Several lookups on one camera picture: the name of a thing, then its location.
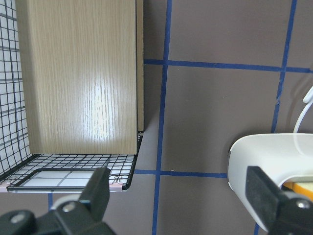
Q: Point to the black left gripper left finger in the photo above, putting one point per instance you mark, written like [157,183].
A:
[83,216]

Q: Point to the white two-slot toaster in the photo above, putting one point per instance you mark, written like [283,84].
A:
[284,157]

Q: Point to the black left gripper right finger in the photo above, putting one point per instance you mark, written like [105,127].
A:
[281,212]

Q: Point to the wire basket with wooden shelf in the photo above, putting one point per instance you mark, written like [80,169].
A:
[71,93]

